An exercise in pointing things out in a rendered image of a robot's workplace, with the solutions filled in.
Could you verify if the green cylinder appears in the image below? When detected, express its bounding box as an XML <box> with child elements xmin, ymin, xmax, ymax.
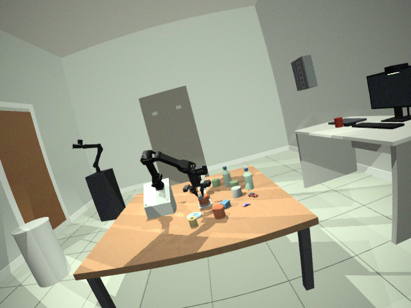
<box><xmin>230</xmin><ymin>180</ymin><xmax>239</xmax><ymax>188</ymax></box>
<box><xmin>211</xmin><ymin>178</ymin><xmax>221</xmax><ymax>188</ymax></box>

